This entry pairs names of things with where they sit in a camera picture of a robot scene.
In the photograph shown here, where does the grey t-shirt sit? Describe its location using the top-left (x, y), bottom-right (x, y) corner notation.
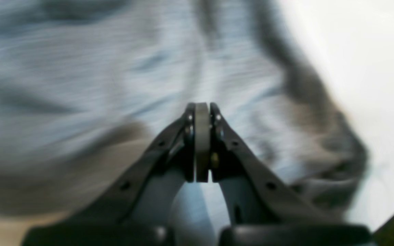
top-left (0, 0), bottom-right (367, 246)

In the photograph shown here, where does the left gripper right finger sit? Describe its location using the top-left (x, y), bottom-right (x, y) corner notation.
top-left (202, 103), bottom-right (339, 226)

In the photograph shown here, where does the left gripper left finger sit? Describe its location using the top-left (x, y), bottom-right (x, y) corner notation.
top-left (70, 103), bottom-right (204, 226)

